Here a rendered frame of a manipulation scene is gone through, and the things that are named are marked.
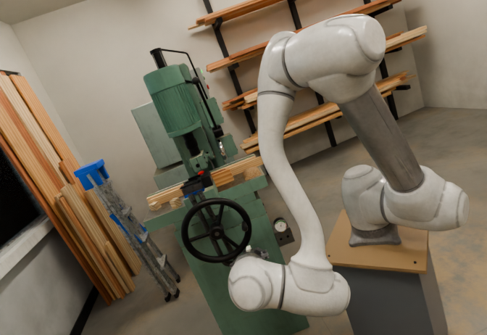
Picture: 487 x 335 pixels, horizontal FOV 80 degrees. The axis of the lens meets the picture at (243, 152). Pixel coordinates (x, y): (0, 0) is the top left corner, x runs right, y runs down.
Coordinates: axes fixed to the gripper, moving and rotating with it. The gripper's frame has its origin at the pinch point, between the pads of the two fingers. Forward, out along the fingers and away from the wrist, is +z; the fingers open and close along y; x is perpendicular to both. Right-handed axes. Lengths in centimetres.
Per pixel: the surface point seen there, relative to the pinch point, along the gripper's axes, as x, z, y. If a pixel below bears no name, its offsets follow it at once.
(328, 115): -66, 243, -129
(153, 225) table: -21, 29, 39
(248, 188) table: -20.6, 29.2, -7.7
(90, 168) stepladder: -71, 86, 87
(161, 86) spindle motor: -77, 17, 12
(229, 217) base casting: -11.2, 32.7, 5.9
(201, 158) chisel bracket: -43, 33, 9
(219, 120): -61, 50, -6
